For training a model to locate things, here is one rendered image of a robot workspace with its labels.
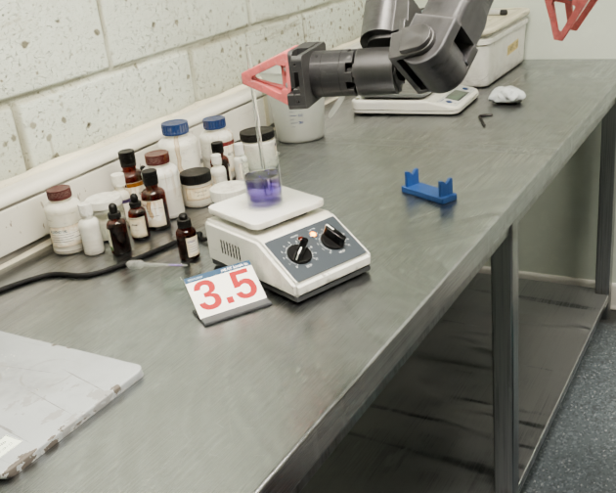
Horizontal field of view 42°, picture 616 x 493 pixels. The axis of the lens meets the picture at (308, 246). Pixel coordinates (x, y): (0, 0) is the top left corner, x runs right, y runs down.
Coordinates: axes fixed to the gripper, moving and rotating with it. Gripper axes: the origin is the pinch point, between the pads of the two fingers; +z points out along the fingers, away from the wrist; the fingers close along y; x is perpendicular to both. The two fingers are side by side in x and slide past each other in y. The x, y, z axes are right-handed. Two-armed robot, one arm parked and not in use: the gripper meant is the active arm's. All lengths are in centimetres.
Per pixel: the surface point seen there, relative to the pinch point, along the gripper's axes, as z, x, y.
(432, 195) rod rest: -18.5, 24.9, -24.2
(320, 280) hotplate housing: -10.2, 23.6, 10.4
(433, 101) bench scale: -9, 23, -79
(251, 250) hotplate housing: -0.9, 20.4, 9.0
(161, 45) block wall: 35, 1, -42
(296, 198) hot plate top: -4.1, 16.9, -1.1
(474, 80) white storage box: -15, 24, -104
